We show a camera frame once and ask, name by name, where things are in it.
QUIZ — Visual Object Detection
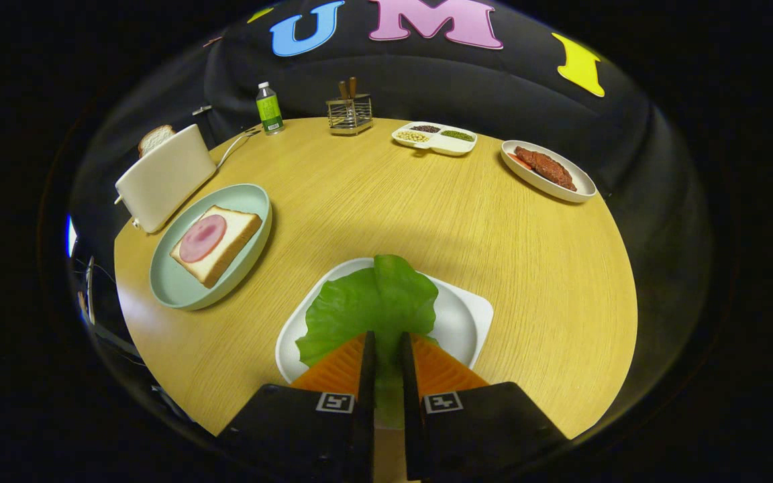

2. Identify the light green round plate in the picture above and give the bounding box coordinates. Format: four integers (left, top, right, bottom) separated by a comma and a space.
149, 183, 273, 311

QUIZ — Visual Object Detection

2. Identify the white square plate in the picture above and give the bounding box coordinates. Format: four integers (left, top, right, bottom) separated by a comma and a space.
274, 257, 495, 384

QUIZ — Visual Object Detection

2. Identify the green lettuce leaf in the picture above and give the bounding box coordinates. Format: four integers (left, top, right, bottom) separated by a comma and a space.
295, 254, 440, 430

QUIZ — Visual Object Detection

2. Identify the white toaster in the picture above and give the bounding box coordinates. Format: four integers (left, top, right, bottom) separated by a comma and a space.
114, 123, 218, 234

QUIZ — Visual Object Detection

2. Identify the black backdrop cloth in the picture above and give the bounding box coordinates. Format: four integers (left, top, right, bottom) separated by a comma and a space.
68, 0, 716, 417

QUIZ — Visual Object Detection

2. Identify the pink ham slice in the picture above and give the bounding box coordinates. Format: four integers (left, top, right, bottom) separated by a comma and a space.
178, 214, 227, 264

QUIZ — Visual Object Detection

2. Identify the white oval plate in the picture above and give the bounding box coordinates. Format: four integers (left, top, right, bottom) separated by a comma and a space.
500, 140, 598, 204

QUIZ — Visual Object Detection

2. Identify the green label plastic bottle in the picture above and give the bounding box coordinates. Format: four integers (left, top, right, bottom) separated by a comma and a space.
256, 81, 285, 136

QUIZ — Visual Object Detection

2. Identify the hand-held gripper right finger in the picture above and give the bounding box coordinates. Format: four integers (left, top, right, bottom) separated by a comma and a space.
397, 331, 572, 481

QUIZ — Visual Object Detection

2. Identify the round-topped white bread slice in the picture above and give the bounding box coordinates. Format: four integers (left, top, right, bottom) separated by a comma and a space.
137, 124, 176, 158

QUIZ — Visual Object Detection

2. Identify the white divided dish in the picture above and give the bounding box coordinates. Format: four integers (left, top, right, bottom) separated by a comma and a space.
391, 121, 478, 157

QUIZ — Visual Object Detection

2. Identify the white toaster cable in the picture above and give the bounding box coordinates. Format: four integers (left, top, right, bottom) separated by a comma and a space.
215, 127, 263, 168

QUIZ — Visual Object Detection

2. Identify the square toast slice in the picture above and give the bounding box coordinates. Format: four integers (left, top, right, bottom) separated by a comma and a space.
169, 205, 264, 289

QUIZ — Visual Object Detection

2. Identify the red-brown meat piece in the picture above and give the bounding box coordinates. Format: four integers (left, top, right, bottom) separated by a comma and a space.
514, 146, 578, 193

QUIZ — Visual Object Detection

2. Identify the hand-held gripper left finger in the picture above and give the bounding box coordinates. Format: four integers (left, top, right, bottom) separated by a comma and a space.
215, 330, 378, 483

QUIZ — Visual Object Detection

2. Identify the metal wire utensil holder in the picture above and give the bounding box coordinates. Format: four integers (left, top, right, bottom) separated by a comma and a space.
325, 94, 374, 136

